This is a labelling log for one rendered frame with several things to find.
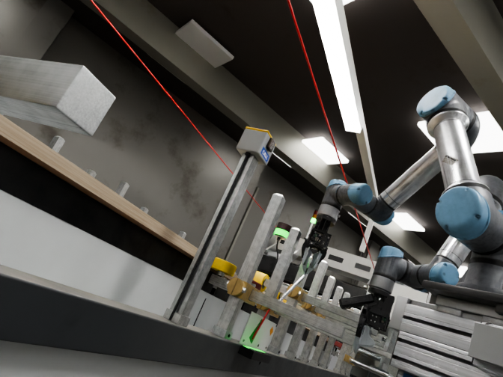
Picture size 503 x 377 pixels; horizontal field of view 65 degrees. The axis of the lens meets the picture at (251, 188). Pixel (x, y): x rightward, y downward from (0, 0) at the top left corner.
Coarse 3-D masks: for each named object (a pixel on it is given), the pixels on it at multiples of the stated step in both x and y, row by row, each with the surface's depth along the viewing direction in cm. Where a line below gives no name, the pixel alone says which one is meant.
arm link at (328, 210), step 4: (324, 204) 145; (320, 208) 146; (324, 208) 144; (328, 208) 144; (332, 208) 144; (336, 208) 144; (320, 212) 144; (324, 212) 143; (328, 212) 143; (332, 212) 143; (336, 212) 144; (328, 216) 143; (332, 216) 143; (336, 216) 144; (336, 220) 145
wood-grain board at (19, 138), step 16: (0, 128) 63; (16, 128) 65; (16, 144) 66; (32, 144) 68; (32, 160) 74; (48, 160) 71; (64, 160) 74; (64, 176) 76; (80, 176) 78; (96, 192) 82; (112, 192) 86; (112, 208) 91; (128, 208) 91; (144, 224) 97; (160, 224) 102; (176, 240) 109; (192, 256) 118
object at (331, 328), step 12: (216, 276) 125; (216, 288) 125; (252, 300) 118; (264, 300) 116; (276, 300) 115; (288, 312) 112; (300, 312) 111; (312, 324) 109; (324, 324) 108; (336, 324) 107; (336, 336) 106
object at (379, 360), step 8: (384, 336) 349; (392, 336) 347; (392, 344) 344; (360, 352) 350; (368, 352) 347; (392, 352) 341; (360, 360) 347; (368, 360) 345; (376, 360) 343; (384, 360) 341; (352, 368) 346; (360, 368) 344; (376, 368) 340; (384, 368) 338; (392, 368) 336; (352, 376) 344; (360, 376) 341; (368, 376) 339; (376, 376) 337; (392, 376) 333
